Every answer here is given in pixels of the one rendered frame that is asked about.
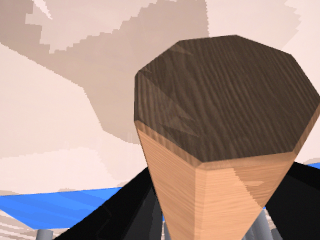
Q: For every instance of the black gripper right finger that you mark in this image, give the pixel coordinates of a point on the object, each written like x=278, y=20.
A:
x=295, y=206

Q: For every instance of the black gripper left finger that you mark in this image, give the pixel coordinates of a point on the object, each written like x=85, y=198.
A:
x=132, y=213

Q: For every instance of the blue flat strip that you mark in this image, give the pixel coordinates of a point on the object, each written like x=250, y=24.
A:
x=54, y=210

